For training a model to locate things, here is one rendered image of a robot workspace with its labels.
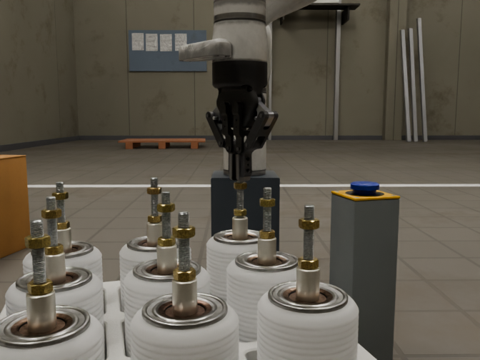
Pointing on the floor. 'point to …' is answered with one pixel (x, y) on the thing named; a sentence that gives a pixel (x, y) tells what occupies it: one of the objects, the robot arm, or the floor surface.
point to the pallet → (160, 142)
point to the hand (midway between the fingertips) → (239, 166)
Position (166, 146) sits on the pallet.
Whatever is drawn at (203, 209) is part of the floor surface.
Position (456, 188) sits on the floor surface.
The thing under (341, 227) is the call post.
